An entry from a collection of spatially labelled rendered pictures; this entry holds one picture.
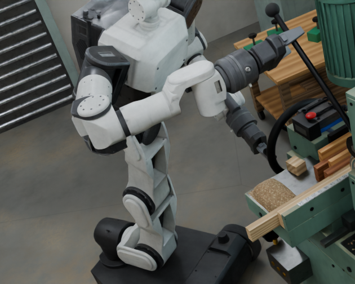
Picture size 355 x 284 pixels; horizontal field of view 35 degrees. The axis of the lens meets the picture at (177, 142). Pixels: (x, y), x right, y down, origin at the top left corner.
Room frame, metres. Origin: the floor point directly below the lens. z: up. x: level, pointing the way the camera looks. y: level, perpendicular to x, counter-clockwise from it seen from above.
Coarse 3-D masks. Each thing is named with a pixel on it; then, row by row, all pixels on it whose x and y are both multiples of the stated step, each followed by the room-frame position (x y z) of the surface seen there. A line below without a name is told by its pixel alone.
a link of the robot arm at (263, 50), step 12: (276, 36) 1.20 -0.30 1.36; (240, 48) 1.22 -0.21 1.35; (252, 48) 1.20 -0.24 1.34; (264, 48) 1.19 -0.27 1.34; (276, 48) 1.17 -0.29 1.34; (240, 60) 1.17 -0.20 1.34; (252, 60) 1.17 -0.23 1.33; (264, 60) 1.17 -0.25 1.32; (276, 60) 1.19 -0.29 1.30; (252, 72) 1.16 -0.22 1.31
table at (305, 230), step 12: (288, 156) 1.39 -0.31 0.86; (300, 156) 1.36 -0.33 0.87; (312, 168) 1.25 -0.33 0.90; (288, 180) 1.23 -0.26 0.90; (300, 180) 1.22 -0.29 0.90; (312, 180) 1.20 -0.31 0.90; (300, 192) 1.17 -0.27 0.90; (252, 204) 1.21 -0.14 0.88; (336, 204) 1.09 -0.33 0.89; (348, 204) 1.10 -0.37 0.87; (324, 216) 1.08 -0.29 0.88; (336, 216) 1.09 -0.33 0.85; (276, 228) 1.11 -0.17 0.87; (300, 228) 1.06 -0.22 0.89; (312, 228) 1.06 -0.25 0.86; (288, 240) 1.06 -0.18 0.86; (300, 240) 1.05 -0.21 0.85
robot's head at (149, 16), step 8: (136, 0) 1.52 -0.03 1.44; (144, 0) 1.52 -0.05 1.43; (152, 0) 1.53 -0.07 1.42; (160, 0) 1.55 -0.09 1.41; (168, 0) 1.56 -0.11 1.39; (128, 8) 1.55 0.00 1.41; (136, 8) 1.52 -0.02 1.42; (144, 8) 1.50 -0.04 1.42; (152, 8) 1.52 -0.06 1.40; (136, 16) 1.53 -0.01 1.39; (144, 16) 1.50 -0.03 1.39; (152, 16) 1.55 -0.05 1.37; (144, 24) 1.55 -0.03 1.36; (152, 24) 1.55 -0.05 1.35
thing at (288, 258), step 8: (280, 240) 1.30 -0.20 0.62; (272, 248) 1.28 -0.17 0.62; (280, 248) 1.27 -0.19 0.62; (288, 248) 1.26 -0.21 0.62; (296, 248) 1.25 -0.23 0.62; (272, 256) 1.25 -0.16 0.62; (280, 256) 1.24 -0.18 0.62; (288, 256) 1.23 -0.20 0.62; (296, 256) 1.22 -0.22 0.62; (304, 256) 1.21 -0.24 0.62; (272, 264) 1.26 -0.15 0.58; (280, 264) 1.21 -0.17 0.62; (288, 264) 1.20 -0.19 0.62; (296, 264) 1.19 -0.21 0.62; (304, 264) 1.19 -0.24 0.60; (280, 272) 1.23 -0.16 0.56; (288, 272) 1.17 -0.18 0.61; (296, 272) 1.18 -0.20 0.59; (304, 272) 1.19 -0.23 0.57; (312, 272) 1.20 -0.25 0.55; (288, 280) 1.19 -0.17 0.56; (296, 280) 1.18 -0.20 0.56; (304, 280) 1.19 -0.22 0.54
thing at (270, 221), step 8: (344, 168) 1.15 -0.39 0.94; (328, 176) 1.15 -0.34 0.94; (320, 184) 1.13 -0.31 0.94; (304, 192) 1.12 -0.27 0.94; (280, 208) 1.09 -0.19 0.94; (264, 216) 1.09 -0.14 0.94; (272, 216) 1.08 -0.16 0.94; (256, 224) 1.07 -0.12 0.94; (264, 224) 1.07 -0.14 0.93; (272, 224) 1.07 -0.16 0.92; (248, 232) 1.06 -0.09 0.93; (256, 232) 1.06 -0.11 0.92; (264, 232) 1.07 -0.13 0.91
